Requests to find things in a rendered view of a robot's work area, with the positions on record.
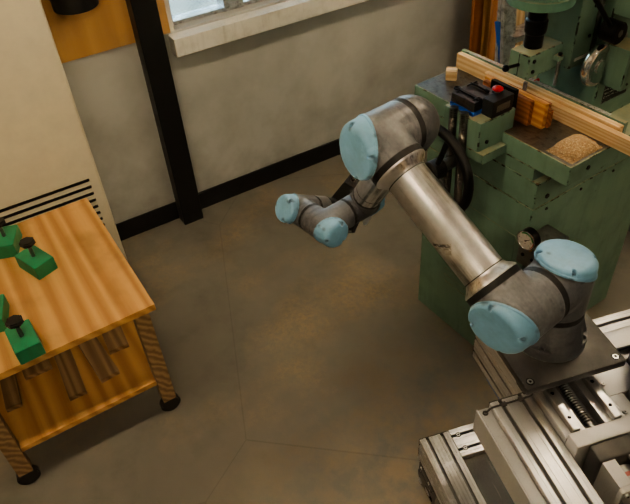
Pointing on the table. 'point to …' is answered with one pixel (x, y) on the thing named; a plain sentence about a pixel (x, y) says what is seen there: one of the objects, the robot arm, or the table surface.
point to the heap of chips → (574, 148)
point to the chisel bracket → (531, 66)
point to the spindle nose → (535, 30)
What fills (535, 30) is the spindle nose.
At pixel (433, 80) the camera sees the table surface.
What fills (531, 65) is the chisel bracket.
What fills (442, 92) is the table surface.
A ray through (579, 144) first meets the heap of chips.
